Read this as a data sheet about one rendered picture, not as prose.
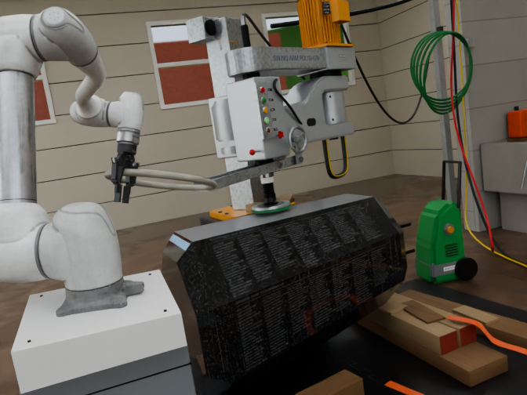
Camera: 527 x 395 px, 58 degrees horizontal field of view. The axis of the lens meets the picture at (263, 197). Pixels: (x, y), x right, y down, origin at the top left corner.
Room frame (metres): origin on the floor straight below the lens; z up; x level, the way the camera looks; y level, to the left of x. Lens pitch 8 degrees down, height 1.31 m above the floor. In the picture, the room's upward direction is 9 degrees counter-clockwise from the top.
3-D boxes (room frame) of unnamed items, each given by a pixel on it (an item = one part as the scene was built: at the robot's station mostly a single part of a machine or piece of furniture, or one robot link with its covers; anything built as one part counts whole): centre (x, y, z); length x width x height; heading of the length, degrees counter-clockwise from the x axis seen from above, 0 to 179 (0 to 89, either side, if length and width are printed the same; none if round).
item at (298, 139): (2.58, -0.20, 1.22); 0.15 x 0.10 x 0.15; 135
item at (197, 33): (3.26, 0.23, 2.00); 0.20 x 0.18 x 0.15; 25
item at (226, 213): (3.31, 0.09, 0.76); 0.49 x 0.49 x 0.05; 25
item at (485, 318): (2.57, -1.09, 0.09); 0.25 x 0.10 x 0.01; 21
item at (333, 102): (3.04, -0.50, 1.37); 0.19 x 0.19 x 0.20
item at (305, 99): (2.85, -0.32, 1.33); 0.74 x 0.23 x 0.49; 135
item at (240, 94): (2.63, -0.09, 1.35); 0.36 x 0.22 x 0.45; 135
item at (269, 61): (2.83, -0.28, 1.64); 0.96 x 0.25 x 0.17; 135
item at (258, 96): (2.45, -0.07, 1.40); 0.08 x 0.03 x 0.28; 135
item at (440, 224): (3.47, -1.27, 0.43); 0.35 x 0.35 x 0.87; 10
